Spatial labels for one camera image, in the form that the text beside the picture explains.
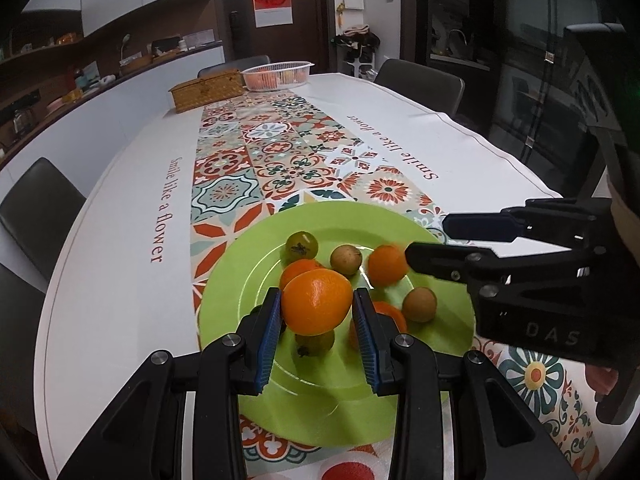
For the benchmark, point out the pile of small oranges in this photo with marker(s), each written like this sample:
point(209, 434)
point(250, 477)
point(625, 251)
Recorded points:
point(275, 77)

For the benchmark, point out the person's right forearm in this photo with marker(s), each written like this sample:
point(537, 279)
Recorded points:
point(627, 215)

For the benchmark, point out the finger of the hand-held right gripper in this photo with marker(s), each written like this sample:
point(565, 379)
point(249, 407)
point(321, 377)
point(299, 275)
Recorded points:
point(475, 226)
point(440, 260)

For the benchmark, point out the dark grey chair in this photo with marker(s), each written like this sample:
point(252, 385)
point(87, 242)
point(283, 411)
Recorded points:
point(420, 85)
point(225, 66)
point(40, 215)
point(17, 335)

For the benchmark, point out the white plastic basket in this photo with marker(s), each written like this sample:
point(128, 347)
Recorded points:
point(277, 80)

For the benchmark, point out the green plate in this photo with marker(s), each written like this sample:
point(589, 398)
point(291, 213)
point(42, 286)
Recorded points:
point(250, 265)

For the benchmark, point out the small orange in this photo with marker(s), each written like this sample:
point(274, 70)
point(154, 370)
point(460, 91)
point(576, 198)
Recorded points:
point(295, 270)
point(385, 265)
point(392, 316)

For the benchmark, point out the white shoe rack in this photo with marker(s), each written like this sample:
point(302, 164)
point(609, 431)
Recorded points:
point(356, 52)

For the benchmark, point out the green tomato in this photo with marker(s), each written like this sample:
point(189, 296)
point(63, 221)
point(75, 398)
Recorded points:
point(301, 246)
point(316, 344)

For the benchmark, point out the white sideboard cabinet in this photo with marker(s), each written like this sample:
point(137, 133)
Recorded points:
point(125, 100)

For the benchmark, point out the large orange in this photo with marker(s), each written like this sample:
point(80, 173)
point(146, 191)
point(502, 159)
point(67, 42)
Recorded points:
point(315, 302)

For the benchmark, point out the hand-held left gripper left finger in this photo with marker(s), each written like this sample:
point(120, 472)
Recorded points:
point(265, 350)

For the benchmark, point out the kitchen faucet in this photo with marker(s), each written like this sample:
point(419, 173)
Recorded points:
point(457, 39)

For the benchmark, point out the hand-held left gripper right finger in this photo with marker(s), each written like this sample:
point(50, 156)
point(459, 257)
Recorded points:
point(367, 350)

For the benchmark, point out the dark brown door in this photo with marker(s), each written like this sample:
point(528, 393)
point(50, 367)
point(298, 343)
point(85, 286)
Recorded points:
point(307, 10)

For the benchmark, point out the white desk lamp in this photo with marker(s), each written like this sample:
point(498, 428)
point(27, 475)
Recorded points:
point(125, 47)

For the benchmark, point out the person's right hand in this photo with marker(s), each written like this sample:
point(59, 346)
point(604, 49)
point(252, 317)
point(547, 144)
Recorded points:
point(600, 379)

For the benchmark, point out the woven wicker box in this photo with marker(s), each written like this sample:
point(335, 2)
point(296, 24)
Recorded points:
point(205, 91)

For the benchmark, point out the brown longan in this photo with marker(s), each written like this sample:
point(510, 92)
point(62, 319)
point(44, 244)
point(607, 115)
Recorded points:
point(419, 304)
point(345, 258)

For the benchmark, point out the white patterned tablecloth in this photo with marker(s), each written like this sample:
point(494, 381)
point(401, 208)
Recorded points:
point(125, 210)

